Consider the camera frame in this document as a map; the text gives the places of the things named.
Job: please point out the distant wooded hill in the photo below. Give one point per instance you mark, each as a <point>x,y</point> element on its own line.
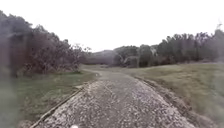
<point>100,57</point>

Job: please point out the grass verge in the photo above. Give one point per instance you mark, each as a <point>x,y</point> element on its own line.
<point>40,91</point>

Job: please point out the row of trees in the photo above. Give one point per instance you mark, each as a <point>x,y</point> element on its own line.
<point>180,50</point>

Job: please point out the robot's own part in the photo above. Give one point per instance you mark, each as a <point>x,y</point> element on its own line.
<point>74,126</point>

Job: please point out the grey gravel path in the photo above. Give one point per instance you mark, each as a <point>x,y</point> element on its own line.
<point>116,106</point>

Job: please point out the stone path edging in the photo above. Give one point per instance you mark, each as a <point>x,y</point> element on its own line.
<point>61,103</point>

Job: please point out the grass field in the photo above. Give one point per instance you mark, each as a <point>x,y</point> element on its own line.
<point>193,80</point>

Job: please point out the dense bushy trees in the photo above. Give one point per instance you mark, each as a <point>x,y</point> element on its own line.
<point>36,50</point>

